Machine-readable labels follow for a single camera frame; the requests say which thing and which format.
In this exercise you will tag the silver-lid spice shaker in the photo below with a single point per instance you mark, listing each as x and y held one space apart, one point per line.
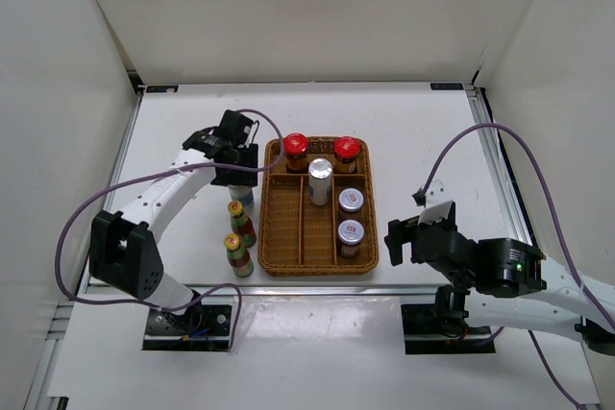
320 181
241 193

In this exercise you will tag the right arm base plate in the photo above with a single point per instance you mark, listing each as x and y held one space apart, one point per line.
426 335

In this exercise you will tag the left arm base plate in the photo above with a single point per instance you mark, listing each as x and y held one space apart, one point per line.
208 331

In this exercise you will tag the aluminium table frame rail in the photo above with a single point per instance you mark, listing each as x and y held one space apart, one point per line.
307 286

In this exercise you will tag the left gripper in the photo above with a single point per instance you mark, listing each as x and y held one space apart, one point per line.
243 178

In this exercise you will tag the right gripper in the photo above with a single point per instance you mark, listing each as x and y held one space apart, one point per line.
402 232

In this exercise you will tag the brown wicker divided basket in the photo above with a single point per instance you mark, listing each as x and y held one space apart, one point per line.
297 238

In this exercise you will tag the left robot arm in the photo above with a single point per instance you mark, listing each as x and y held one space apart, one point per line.
123 246

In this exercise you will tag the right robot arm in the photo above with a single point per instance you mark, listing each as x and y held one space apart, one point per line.
501 282

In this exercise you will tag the white-lid sauce jar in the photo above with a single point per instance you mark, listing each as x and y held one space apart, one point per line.
350 204
350 234

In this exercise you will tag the yellow-cap sauce bottle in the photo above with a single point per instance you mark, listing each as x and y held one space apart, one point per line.
238 256
242 224

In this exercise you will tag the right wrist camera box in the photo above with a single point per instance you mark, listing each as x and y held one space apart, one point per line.
437 202

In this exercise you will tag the red-lid sauce jar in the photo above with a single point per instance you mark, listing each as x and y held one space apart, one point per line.
295 147
346 150

